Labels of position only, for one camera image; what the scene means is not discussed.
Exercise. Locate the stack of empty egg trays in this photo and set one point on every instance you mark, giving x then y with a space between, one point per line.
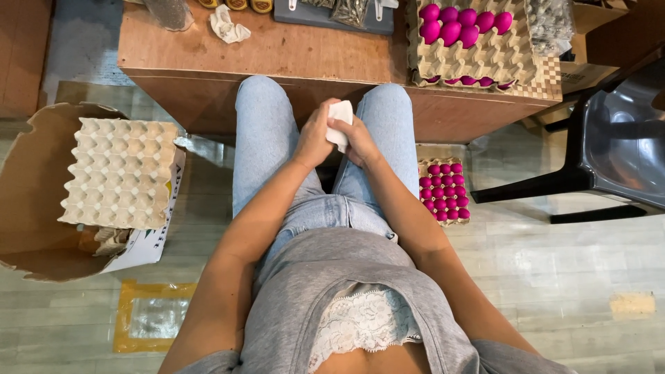
122 171

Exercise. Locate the grey shirt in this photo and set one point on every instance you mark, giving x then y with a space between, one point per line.
311 280

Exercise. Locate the white tissue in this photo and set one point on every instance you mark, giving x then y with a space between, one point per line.
341 115
228 25

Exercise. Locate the small cardboard egg tray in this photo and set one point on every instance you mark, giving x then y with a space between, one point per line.
423 163

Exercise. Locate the large open cardboard box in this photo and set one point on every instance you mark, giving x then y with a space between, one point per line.
31 208

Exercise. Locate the person's left hand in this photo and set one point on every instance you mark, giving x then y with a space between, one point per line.
310 139

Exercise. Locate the row of pink eggs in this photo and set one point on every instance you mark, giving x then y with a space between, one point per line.
468 80

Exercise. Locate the clear plastic bag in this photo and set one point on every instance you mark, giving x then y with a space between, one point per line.
169 13

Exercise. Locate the crumpled white tissue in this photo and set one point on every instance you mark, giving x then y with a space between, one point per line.
228 25

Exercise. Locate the brown plywood table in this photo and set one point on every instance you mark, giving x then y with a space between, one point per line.
291 57

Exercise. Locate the clear packet of small items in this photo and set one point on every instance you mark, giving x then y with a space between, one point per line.
318 2
351 11

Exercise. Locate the brown cardboard box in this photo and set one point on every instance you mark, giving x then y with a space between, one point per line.
587 72

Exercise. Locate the batch of small pink eggs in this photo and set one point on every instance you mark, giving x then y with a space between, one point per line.
444 191

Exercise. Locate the grey plastic chair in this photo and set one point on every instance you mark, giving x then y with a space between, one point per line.
618 140

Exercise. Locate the group of large pink eggs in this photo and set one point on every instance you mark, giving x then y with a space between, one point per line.
450 32

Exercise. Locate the checkered woven board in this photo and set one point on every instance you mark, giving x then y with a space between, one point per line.
545 78

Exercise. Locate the yellow taped plastic sheet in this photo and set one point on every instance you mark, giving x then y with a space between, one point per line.
150 317

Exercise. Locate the plastic bag of speckled eggs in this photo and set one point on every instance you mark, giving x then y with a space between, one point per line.
548 23

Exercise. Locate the brown wooden cabinet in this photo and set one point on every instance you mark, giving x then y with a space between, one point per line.
21 52

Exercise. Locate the white lace undershirt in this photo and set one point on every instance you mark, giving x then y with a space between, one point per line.
363 319

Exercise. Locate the gold jar lid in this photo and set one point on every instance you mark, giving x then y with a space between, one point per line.
261 4
209 2
236 3

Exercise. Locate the light blue jeans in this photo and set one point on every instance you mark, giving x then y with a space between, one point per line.
262 156

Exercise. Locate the person's right hand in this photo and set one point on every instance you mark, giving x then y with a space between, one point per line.
362 145

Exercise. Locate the grey flat tray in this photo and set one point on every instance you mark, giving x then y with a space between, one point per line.
311 18

